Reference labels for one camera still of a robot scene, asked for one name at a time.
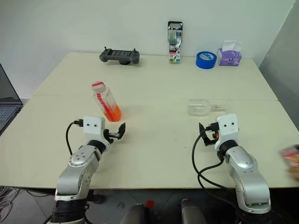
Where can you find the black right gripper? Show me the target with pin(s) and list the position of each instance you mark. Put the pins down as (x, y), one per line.
(213, 131)

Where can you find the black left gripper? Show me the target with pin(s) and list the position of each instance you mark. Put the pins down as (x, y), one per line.
(109, 135)

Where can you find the bottle with orange liquid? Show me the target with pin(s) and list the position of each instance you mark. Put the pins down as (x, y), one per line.
(112, 112)

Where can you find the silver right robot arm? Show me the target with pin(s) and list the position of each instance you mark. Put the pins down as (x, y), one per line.
(245, 168)

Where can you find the person's bare hand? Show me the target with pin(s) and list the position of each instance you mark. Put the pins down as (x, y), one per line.
(294, 165)

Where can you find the black table foot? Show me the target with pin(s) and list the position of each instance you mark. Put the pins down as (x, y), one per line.
(97, 198)

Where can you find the blue tape roll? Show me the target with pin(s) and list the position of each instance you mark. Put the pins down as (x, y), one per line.
(203, 64)

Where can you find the grey game controller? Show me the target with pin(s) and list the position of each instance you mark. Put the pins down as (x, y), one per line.
(119, 56)

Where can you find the small red object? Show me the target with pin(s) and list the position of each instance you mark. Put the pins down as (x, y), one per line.
(150, 204)

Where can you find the dark rounded shape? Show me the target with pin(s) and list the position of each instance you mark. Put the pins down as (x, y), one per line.
(191, 212)
(134, 215)

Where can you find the purple tissue box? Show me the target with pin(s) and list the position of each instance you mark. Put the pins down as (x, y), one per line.
(227, 58)

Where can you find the marker pen pack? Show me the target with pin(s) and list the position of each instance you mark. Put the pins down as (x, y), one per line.
(174, 51)

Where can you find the dark grey laptop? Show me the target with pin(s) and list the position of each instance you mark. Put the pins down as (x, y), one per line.
(7, 109)

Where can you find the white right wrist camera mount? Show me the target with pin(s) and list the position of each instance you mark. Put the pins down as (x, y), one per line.
(227, 130)

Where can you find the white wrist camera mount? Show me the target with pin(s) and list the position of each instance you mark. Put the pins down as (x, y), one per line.
(227, 130)
(93, 129)

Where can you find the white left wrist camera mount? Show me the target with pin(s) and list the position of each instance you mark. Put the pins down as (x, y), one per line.
(93, 129)

